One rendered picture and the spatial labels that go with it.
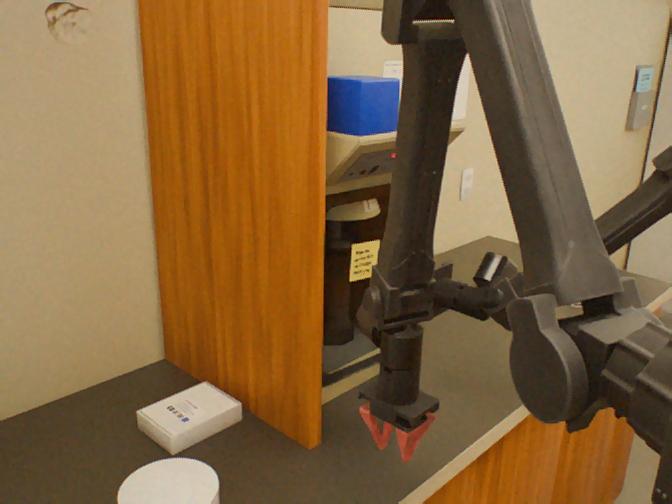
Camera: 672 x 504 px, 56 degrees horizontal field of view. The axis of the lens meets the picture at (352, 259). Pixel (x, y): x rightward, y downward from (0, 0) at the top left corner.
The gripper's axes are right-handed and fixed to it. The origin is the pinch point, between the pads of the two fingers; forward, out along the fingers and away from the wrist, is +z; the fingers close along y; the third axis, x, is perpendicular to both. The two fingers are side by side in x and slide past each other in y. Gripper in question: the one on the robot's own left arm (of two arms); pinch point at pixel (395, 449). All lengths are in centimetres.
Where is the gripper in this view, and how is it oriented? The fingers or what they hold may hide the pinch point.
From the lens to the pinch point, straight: 97.2
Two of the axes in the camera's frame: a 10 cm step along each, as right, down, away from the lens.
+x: -6.8, 2.2, -7.0
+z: -0.3, 9.4, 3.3
